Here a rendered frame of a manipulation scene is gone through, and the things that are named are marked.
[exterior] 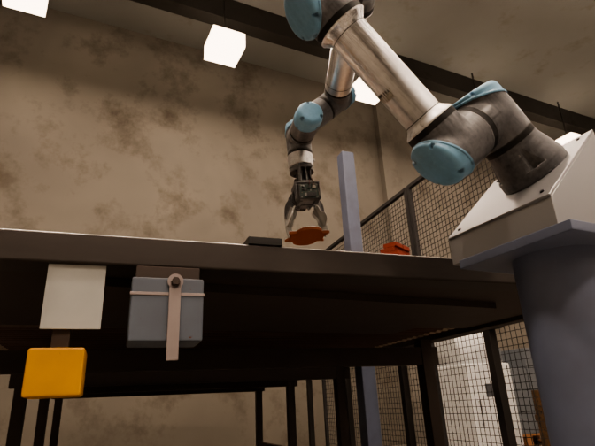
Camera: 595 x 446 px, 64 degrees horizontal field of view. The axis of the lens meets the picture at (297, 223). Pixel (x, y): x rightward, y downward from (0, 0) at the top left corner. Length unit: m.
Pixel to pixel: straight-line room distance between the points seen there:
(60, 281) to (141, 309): 0.16
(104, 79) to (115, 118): 0.62
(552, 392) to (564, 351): 0.08
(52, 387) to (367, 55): 0.84
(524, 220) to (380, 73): 0.41
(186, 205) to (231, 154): 1.13
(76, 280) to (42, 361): 0.15
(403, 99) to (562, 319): 0.52
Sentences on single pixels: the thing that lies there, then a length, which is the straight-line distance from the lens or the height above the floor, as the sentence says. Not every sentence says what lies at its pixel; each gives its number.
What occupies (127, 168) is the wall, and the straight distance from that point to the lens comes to 6.83.
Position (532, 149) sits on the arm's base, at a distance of 1.12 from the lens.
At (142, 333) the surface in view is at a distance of 0.94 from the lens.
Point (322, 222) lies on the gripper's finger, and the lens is 1.38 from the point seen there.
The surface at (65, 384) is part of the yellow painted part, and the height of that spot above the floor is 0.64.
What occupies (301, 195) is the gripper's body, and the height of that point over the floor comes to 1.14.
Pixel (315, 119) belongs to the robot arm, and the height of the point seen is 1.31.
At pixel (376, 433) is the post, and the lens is 3.31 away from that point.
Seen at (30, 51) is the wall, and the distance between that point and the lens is 7.63.
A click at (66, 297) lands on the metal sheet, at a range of 0.98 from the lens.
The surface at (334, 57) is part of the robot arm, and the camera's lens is 1.32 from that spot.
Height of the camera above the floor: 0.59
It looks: 21 degrees up
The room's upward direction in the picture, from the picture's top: 3 degrees counter-clockwise
